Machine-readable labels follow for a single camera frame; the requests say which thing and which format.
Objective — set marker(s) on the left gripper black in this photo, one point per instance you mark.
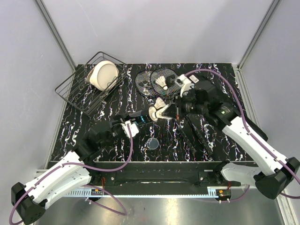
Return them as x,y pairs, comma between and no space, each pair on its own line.
118,123

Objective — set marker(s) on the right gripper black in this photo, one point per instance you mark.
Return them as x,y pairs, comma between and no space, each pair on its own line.
170,111

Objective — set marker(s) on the white shuttlecock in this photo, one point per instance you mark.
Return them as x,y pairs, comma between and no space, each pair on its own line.
159,104
161,81
156,114

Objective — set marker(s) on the black BOKA shuttlecock tube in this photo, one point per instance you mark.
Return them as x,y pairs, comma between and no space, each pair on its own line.
140,117

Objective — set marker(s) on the clear plastic tube lid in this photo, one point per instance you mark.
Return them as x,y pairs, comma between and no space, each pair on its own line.
152,143

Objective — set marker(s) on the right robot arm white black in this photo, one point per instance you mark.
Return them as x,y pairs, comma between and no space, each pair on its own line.
273,172

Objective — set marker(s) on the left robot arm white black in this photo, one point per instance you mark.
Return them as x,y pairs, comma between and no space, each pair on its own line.
76,169

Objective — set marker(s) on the right badminton racket black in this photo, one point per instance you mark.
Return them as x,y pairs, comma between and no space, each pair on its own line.
174,88

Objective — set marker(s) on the black racket bag Crossway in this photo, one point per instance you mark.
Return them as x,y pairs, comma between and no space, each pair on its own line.
257,131

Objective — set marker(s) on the white round container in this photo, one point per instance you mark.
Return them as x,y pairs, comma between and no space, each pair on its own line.
103,76

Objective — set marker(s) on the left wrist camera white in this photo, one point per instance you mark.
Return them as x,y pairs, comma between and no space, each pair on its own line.
130,129

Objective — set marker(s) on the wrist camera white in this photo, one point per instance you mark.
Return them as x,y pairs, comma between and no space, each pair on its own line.
185,83
130,129

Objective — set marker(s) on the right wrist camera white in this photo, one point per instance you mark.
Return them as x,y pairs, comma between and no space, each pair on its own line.
185,83

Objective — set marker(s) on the black wire basket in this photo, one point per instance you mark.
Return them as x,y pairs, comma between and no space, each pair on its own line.
80,90

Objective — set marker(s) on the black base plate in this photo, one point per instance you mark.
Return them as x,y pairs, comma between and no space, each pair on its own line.
193,173

